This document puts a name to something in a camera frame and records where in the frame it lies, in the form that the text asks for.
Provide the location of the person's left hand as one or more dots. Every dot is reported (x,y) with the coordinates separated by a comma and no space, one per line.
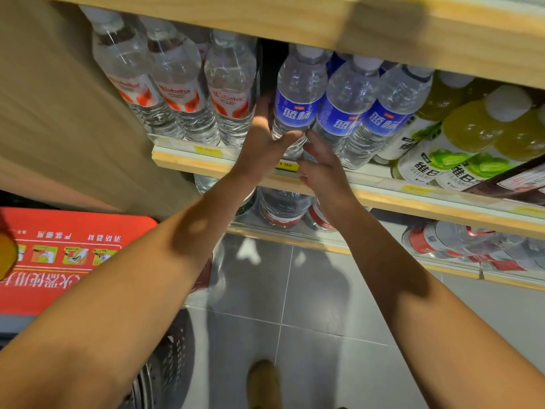
(255,153)

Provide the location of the person's right hand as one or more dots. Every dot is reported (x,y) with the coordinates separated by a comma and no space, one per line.
(328,178)

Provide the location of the person's right thumb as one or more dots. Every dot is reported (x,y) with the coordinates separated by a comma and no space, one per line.
(305,168)

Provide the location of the person's left thumb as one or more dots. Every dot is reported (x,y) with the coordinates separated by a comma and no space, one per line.
(287,140)

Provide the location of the blue label water bottle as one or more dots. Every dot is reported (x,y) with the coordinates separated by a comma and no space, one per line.
(385,114)
(347,102)
(298,89)

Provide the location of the person's left forearm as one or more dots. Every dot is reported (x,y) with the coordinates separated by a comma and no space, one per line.
(127,285)

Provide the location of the person's right forearm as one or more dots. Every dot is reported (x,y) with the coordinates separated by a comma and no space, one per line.
(425,302)

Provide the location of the yellow price tag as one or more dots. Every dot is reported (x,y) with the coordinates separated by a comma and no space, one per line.
(287,165)
(530,211)
(207,151)
(416,189)

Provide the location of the clear bottle red band label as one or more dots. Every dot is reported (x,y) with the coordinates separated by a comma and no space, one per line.
(511,255)
(319,219)
(443,240)
(283,206)

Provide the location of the red label water bottle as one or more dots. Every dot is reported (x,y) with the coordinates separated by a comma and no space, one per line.
(179,80)
(127,76)
(230,89)

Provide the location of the green drink bottle white cap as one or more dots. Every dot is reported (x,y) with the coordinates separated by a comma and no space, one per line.
(430,110)
(506,153)
(460,140)

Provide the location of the dark drink bottle white label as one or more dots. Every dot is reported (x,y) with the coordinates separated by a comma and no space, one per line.
(519,185)

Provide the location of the person's brown shoe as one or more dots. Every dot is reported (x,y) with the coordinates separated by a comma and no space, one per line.
(264,385)

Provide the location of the wooden shelf side panel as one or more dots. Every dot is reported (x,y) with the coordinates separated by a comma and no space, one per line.
(64,114)

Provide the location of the dark mesh shopping basket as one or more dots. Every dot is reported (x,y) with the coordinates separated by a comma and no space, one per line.
(170,362)

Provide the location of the red printed box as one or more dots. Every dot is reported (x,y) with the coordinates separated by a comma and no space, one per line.
(64,251)

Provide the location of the yellow round object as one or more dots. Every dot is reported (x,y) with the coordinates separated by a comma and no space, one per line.
(7,257)

